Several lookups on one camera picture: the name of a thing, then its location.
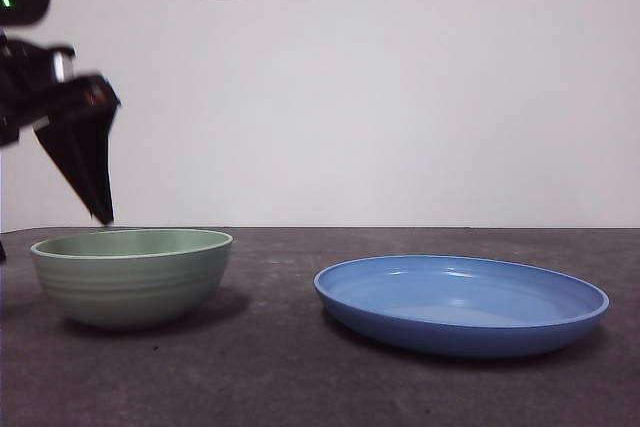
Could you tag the blue round plate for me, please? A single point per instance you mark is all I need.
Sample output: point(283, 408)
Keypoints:
point(460, 332)

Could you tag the green ribbed bowl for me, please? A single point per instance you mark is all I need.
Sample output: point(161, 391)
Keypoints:
point(130, 292)

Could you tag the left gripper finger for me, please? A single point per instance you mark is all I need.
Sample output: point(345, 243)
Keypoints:
point(80, 157)

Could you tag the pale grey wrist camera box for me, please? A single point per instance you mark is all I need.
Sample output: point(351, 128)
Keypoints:
point(63, 64)

